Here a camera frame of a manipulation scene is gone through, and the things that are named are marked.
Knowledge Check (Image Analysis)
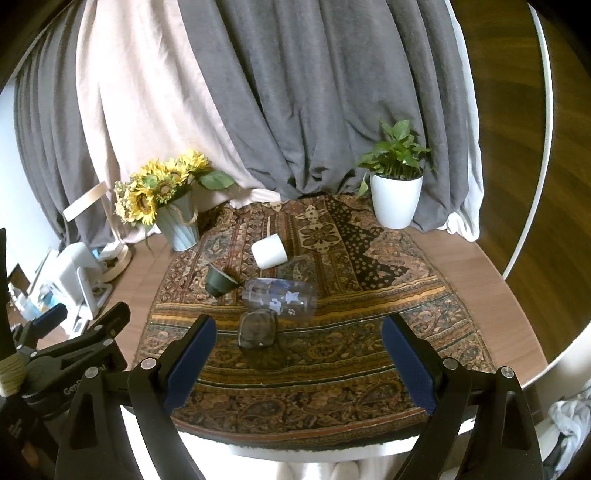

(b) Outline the wide grey curtain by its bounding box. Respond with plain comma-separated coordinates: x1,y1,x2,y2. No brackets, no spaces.
178,0,472,232

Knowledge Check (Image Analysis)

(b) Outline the patterned woven table rug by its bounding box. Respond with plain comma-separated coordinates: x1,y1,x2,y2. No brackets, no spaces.
134,194,497,450

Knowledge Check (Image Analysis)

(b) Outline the white cup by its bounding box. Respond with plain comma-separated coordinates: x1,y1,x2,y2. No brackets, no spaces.
252,234,288,269

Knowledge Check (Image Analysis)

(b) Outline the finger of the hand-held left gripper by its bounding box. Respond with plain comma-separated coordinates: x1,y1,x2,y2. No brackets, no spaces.
23,302,132,370
13,302,68,354

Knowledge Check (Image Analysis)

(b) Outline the beige curtain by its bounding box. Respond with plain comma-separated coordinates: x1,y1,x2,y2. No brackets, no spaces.
76,0,282,245

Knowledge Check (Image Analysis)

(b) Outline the narrow grey curtain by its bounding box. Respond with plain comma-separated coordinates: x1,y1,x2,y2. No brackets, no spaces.
13,28,122,252

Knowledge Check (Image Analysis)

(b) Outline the dark green cup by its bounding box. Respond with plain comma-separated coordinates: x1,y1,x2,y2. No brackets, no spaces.
204,263,241,297

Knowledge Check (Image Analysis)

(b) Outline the white flat lamp head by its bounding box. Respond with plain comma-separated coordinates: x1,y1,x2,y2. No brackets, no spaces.
62,181,110,223

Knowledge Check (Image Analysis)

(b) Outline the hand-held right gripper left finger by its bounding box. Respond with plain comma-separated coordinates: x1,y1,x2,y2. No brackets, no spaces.
55,315,218,480

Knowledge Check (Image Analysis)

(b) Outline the white tabletop appliance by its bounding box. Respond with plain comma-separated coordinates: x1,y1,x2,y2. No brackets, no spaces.
44,242,114,334

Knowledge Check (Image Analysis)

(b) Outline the white plant pot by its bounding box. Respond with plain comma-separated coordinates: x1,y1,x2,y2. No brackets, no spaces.
370,173,424,230

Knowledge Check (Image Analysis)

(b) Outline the round white device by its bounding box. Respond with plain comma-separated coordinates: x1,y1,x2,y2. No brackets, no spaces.
98,242,133,283

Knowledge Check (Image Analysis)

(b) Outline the crumpled white cloth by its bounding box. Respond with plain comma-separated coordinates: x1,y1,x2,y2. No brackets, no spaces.
547,399,591,462

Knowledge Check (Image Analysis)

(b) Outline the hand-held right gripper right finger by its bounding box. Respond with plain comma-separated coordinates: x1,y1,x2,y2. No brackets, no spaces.
381,314,546,480

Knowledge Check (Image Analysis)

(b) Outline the smoky clear glass cup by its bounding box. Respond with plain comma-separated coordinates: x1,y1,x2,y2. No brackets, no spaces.
237,310,279,350

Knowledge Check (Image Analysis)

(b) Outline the white sheer curtain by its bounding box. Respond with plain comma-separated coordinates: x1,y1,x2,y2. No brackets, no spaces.
445,18,485,243

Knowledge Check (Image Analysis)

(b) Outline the sunflower bouquet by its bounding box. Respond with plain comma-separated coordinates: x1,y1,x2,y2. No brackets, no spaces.
113,150,236,234

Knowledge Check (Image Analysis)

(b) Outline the clear printed plastic cup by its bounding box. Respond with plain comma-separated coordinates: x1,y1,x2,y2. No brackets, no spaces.
243,277,318,320

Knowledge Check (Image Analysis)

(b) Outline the green leafy plant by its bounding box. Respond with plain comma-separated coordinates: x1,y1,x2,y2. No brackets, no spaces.
355,119,438,199

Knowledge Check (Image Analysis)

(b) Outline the white curved hoop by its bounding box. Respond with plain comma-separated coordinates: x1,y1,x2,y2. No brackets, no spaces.
502,0,556,283

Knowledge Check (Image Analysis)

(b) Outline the pale blue metal bucket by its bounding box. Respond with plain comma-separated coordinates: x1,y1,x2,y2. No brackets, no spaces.
154,191,201,252

